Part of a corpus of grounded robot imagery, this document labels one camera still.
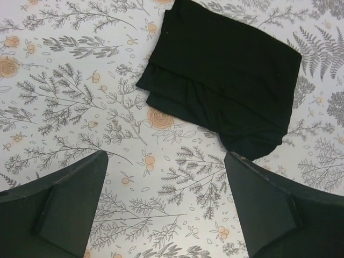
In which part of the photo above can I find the black folded cloth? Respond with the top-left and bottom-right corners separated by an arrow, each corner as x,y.
137,1 -> 302,160

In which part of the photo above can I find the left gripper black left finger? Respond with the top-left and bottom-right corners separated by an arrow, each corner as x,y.
1,150 -> 108,257

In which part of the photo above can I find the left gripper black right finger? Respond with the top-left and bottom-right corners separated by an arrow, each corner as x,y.
225,152 -> 343,257

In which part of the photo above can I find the floral patterned table mat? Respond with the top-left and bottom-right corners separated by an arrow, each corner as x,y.
1,1 -> 343,257

